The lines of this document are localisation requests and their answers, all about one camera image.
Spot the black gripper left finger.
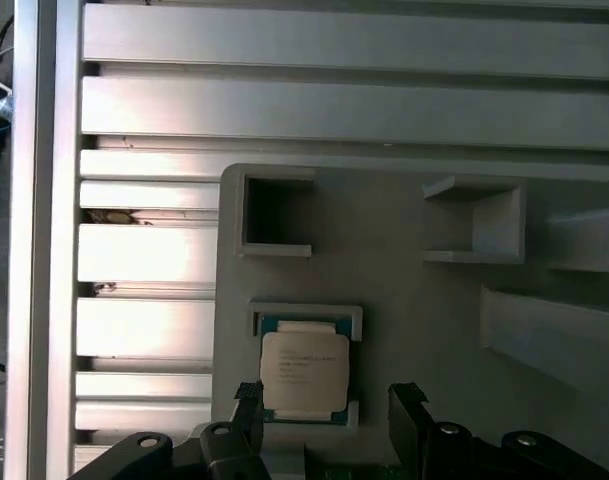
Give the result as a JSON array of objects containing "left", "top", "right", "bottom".
[{"left": 71, "top": 380, "right": 273, "bottom": 480}]

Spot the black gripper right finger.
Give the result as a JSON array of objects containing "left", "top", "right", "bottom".
[{"left": 388, "top": 382, "right": 609, "bottom": 480}]

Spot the silver CPU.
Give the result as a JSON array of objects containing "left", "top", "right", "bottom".
[{"left": 257, "top": 315, "right": 354, "bottom": 425}]

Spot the grey parts rack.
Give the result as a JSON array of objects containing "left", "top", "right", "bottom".
[{"left": 211, "top": 162, "right": 609, "bottom": 480}]

